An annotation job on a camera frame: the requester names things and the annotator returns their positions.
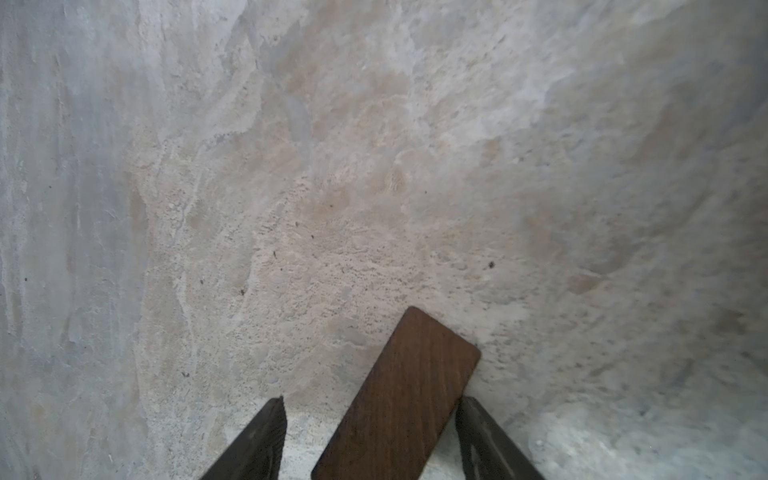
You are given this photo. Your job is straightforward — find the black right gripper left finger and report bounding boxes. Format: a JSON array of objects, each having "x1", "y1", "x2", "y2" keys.
[{"x1": 201, "y1": 396, "x2": 287, "y2": 480}]

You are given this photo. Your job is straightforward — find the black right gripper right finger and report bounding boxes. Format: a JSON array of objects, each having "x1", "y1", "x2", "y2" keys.
[{"x1": 455, "y1": 396, "x2": 544, "y2": 480}]

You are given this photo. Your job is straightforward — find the dark brown block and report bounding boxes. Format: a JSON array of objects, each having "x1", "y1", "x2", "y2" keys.
[{"x1": 311, "y1": 307, "x2": 481, "y2": 480}]

